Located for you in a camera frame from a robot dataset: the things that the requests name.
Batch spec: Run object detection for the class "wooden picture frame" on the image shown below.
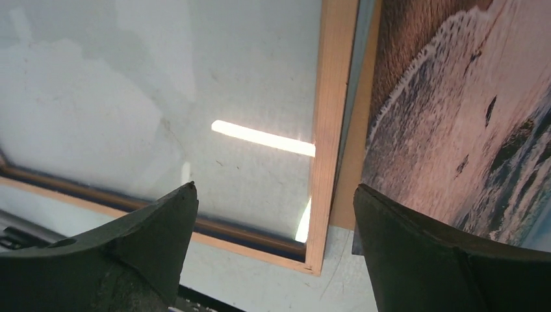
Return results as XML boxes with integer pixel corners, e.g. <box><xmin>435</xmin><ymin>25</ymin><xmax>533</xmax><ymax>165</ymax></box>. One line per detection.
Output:
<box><xmin>0</xmin><ymin>0</ymin><xmax>360</xmax><ymax>277</ymax></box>

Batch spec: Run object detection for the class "brown backing board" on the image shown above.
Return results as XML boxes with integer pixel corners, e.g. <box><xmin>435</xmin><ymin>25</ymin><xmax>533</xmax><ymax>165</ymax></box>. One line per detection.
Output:
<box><xmin>329</xmin><ymin>1</ymin><xmax>383</xmax><ymax>230</ymax></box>

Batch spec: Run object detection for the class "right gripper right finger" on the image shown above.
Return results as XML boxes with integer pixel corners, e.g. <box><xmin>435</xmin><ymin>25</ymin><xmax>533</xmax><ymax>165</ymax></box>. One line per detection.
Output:
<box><xmin>353</xmin><ymin>184</ymin><xmax>550</xmax><ymax>311</ymax></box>

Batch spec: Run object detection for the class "beach landscape photo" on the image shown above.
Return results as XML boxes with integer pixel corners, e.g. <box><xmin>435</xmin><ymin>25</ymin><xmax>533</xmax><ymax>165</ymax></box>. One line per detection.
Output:
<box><xmin>361</xmin><ymin>1</ymin><xmax>550</xmax><ymax>251</ymax></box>

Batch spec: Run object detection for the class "clear glass pane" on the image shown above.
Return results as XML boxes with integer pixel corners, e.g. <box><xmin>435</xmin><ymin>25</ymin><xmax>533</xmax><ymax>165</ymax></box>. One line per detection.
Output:
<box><xmin>1</xmin><ymin>1</ymin><xmax>322</xmax><ymax>242</ymax></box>

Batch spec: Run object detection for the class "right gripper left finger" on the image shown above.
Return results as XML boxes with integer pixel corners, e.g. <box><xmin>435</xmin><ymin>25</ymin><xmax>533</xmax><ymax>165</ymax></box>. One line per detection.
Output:
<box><xmin>1</xmin><ymin>182</ymin><xmax>199</xmax><ymax>311</ymax></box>

